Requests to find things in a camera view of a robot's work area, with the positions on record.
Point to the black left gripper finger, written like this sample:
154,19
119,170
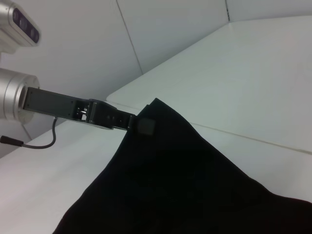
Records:
145,125

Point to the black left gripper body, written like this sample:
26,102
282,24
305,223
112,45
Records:
56,103

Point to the black t-shirt with FREE print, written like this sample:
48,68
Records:
182,182

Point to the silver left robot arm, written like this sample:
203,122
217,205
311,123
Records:
12,95

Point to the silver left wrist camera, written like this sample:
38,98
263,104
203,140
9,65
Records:
22,26

